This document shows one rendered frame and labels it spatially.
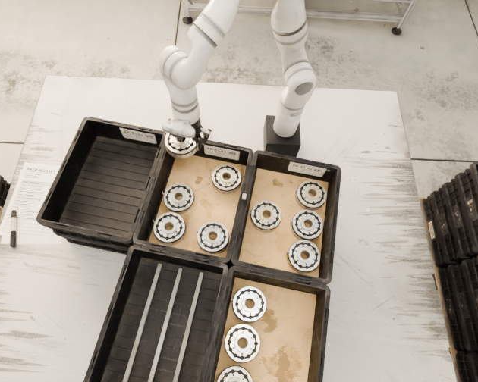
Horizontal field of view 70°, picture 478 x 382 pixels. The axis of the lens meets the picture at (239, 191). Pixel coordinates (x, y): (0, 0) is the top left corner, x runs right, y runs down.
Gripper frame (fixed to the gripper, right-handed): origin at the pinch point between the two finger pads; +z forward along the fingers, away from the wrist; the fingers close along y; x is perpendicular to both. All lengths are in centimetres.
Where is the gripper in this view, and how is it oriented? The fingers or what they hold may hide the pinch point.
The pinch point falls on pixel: (190, 143)
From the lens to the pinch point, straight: 109.7
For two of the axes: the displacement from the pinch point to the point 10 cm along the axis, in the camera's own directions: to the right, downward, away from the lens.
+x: -2.7, 8.6, -4.3
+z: -0.4, 4.4, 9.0
